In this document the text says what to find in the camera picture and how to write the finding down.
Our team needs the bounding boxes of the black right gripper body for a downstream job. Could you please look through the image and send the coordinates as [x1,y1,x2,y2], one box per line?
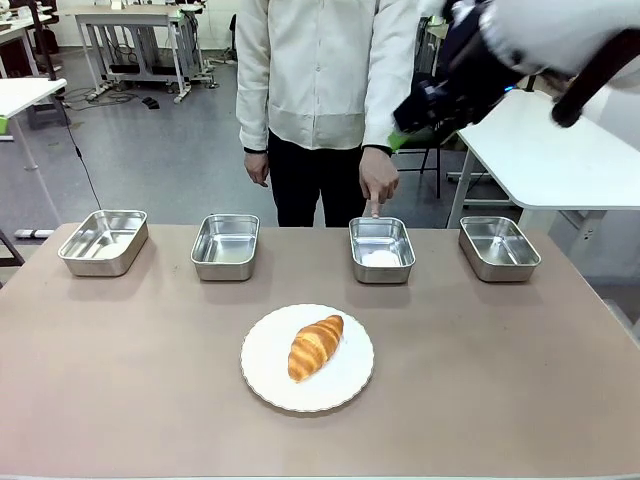
[392,0,522,136]

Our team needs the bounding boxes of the person's right forearm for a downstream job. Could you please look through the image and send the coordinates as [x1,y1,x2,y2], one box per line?
[235,69,272,154]

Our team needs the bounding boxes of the person's left forearm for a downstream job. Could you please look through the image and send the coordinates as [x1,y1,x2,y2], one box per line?
[361,49,419,157]

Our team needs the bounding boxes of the steel rectangular container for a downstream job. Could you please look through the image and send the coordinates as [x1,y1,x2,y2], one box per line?
[348,216,417,285]
[57,209,150,278]
[458,215,542,283]
[190,213,261,282]

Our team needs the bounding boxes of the golden croissant bread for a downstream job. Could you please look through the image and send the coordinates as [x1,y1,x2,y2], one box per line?
[287,314,345,384]

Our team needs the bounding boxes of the person's left hand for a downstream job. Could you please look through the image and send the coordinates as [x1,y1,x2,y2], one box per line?
[358,145,401,220]

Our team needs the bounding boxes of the person's right hand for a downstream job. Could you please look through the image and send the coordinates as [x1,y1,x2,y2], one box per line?
[243,149,272,189]

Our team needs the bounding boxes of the person's black trousers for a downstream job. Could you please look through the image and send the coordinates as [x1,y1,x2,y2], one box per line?
[267,127,372,229]

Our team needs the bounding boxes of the white rounded-corner table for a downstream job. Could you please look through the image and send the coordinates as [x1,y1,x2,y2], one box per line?
[446,88,640,230]

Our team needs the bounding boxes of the person's white jacket torso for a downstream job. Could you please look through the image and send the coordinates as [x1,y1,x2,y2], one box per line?
[234,0,427,152]

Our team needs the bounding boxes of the white scalloped plate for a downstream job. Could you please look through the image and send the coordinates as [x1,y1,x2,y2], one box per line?
[240,303,376,413]

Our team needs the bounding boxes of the small white table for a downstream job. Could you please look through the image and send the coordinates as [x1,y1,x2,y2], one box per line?
[0,77,69,174]

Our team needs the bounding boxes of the black chair frame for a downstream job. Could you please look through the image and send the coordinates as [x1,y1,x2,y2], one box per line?
[397,132,447,201]

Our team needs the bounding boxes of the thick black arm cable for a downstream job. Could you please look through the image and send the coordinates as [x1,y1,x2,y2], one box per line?
[551,28,640,129]

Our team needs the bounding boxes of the grey metal frame workbench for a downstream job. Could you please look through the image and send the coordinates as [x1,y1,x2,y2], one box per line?
[73,3,214,105]

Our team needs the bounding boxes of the hanging black cable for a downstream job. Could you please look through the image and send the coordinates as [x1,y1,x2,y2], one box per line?
[57,97,105,212]

